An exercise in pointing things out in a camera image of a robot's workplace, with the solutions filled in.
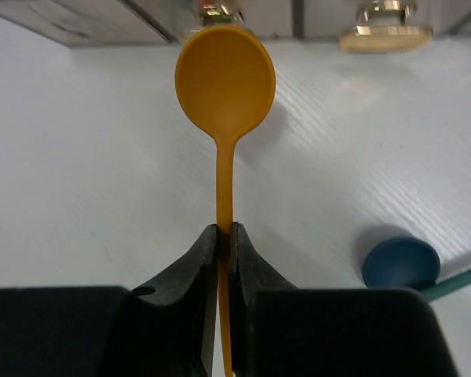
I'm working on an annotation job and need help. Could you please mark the clear tray far end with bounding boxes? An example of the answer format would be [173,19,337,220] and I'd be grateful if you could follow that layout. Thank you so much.
[0,0,177,47]

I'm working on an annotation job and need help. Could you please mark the dark blue plastic spoon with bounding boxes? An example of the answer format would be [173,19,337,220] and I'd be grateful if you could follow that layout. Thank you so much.
[361,236,441,290]

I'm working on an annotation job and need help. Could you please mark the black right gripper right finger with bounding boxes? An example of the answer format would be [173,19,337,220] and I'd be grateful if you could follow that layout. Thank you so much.
[228,223,458,376]

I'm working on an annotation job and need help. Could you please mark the yellow plastic spoon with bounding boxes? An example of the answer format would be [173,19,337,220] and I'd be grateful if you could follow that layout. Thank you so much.
[175,25,276,376]

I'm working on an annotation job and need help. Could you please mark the teal plastic fork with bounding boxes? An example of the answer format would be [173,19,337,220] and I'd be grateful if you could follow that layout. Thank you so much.
[421,269,471,302]

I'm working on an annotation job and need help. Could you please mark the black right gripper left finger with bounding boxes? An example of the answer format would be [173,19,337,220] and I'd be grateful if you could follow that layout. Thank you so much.
[0,225,217,376]

